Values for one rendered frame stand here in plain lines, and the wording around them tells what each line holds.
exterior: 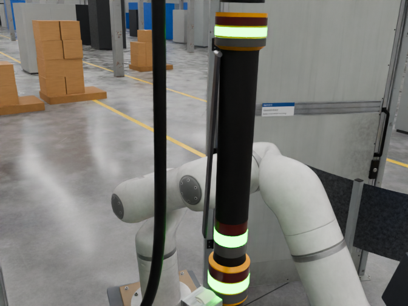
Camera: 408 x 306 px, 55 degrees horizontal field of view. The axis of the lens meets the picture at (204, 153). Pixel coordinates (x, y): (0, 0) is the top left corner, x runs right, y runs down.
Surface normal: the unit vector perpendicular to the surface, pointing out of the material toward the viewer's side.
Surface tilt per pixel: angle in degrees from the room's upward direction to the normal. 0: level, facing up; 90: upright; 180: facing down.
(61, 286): 0
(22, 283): 0
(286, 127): 90
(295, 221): 80
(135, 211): 92
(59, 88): 90
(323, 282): 75
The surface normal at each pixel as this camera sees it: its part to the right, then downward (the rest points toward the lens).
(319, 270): -0.36, 0.06
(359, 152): 0.18, 0.34
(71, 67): 0.57, 0.29
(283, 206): -0.67, 0.14
